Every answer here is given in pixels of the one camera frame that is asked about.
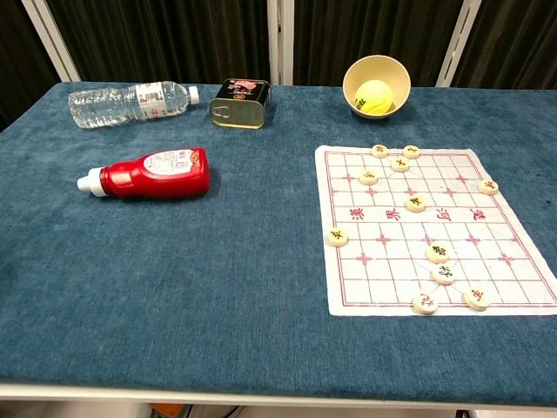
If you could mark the round wooden chess piece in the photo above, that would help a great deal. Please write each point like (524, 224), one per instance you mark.
(379, 150)
(425, 303)
(488, 187)
(437, 254)
(415, 203)
(400, 164)
(443, 274)
(411, 151)
(368, 177)
(477, 299)
(337, 237)

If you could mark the white Chinese chess board sheet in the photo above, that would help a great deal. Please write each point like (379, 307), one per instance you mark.
(391, 278)

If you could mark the blue fabric table cloth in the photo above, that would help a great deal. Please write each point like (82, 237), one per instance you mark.
(243, 270)

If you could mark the black gold tin can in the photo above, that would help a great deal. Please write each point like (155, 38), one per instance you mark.
(237, 111)

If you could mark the red ketchup squeeze bottle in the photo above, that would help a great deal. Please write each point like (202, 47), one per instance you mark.
(161, 176)

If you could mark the yellow tennis ball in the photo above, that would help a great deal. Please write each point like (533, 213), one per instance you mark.
(373, 96)

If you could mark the cream round bowl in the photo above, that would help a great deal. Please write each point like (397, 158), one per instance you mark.
(376, 65)

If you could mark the clear plastic water bottle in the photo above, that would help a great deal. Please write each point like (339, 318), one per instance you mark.
(109, 106)

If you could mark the black pleated curtain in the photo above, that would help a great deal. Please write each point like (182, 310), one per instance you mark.
(174, 39)

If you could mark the white frame post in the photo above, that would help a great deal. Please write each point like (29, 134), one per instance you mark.
(50, 39)
(280, 41)
(459, 41)

